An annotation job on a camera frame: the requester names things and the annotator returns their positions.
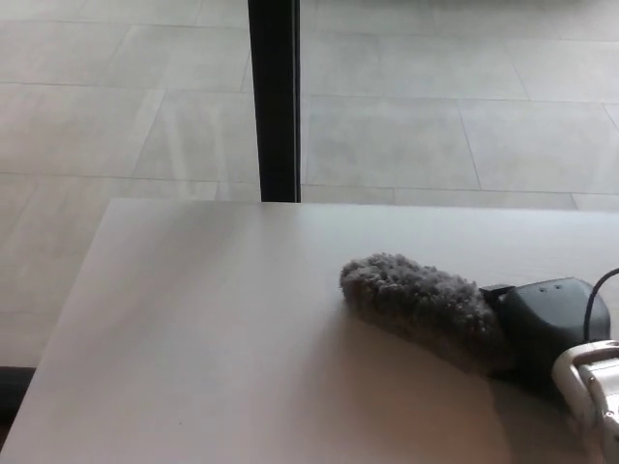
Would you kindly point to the black vertical frame post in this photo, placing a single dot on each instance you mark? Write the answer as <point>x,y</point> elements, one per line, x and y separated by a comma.
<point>276,96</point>

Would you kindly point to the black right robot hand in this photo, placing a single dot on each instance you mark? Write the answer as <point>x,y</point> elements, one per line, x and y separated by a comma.
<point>546,324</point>

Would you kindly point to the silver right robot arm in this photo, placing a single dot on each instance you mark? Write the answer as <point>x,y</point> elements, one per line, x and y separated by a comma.
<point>592,386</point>

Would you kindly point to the grey fluffy microfibre duster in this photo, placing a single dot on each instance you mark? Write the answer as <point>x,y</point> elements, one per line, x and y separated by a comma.
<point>421,309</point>

